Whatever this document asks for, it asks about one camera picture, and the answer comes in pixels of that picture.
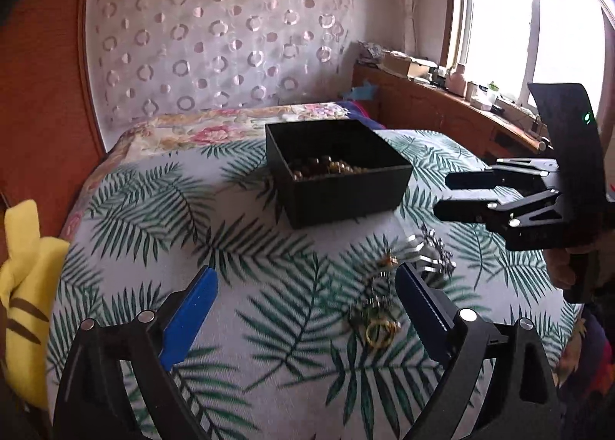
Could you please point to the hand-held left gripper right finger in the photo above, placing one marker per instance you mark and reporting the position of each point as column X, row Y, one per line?
column 423, row 310

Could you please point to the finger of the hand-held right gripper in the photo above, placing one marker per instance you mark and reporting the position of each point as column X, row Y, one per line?
column 461, row 211
column 471, row 180

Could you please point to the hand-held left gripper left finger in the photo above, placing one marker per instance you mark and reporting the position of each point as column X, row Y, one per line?
column 187, row 320

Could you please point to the silver rhinestone hair clip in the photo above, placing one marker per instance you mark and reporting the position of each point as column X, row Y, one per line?
column 435, row 247

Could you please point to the black box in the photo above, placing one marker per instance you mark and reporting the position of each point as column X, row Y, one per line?
column 346, row 199

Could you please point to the person's right hand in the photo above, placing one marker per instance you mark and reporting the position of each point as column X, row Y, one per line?
column 559, row 269

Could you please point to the small white box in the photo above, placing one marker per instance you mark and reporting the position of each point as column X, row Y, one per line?
column 482, row 102

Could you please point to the long wooden cabinet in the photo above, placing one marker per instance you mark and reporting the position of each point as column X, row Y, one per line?
column 423, row 108

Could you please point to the leaf print cloth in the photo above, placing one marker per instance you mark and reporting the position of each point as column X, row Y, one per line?
column 269, row 276

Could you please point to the pink thermos jug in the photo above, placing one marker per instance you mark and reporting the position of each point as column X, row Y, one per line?
column 459, row 79

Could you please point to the cardboard box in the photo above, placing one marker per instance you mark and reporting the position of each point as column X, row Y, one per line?
column 403, row 66

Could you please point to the blue blanket with red edge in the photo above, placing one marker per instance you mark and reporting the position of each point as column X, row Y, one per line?
column 358, row 109

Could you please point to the window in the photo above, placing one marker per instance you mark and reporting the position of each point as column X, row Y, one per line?
column 499, row 26

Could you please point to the patterned cloth pile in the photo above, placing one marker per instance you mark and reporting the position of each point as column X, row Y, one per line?
column 371, row 50

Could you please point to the yellow plush toy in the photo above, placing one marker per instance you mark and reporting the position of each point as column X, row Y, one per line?
column 29, row 276

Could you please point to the floral blanket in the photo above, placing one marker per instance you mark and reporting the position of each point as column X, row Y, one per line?
column 211, row 132

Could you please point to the wooden wardrobe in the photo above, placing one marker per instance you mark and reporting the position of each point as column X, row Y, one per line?
column 43, row 108

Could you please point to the circle patterned curtain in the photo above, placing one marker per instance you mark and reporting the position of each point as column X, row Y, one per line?
column 216, row 36

